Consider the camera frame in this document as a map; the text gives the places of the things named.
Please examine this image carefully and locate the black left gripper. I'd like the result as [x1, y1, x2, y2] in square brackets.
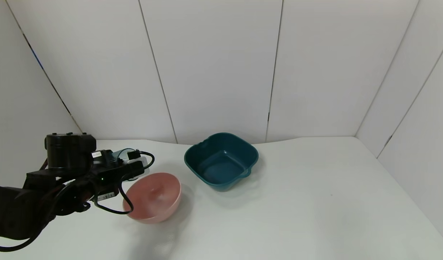
[89, 174, 119, 202]

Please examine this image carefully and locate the transparent blue ribbed plastic cup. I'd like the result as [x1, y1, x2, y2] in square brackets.
[112, 147, 150, 179]

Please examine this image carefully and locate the pink round bowl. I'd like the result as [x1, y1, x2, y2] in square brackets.
[122, 172, 182, 224]

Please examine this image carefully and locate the dark teal square bowl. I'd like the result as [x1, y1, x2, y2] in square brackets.
[184, 132, 259, 192]

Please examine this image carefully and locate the blue tape strip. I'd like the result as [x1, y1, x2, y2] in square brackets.
[31, 48, 45, 72]

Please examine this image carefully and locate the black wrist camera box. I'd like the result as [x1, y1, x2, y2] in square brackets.
[93, 188, 119, 203]

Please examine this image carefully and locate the black camera cable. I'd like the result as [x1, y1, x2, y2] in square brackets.
[93, 150, 155, 215]

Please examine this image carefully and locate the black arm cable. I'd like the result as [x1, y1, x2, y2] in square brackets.
[0, 181, 81, 252]

